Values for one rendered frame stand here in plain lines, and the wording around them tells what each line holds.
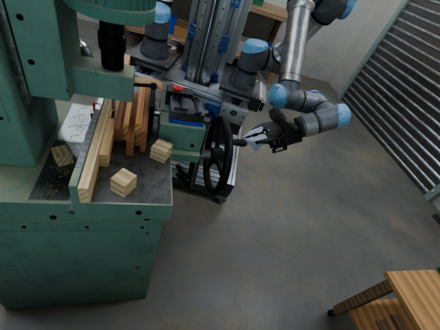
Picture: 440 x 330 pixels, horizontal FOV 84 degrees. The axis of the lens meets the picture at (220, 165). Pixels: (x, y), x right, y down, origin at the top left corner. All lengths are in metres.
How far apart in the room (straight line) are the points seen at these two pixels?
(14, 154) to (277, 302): 1.40
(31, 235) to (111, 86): 0.47
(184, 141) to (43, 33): 0.40
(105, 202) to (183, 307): 0.96
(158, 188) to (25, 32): 0.40
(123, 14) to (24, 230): 0.61
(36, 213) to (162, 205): 0.33
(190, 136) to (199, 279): 0.96
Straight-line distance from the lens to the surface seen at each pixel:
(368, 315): 1.72
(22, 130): 0.73
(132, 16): 0.57
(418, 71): 3.84
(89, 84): 0.69
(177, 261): 1.52
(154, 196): 0.60
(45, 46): 0.64
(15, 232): 0.87
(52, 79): 0.67
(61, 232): 0.84
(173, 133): 0.72
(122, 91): 0.68
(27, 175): 0.81
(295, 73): 0.90
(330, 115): 0.86
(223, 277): 1.54
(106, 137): 0.67
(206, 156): 0.85
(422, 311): 1.43
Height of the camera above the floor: 1.38
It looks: 42 degrees down
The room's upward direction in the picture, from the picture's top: 22 degrees clockwise
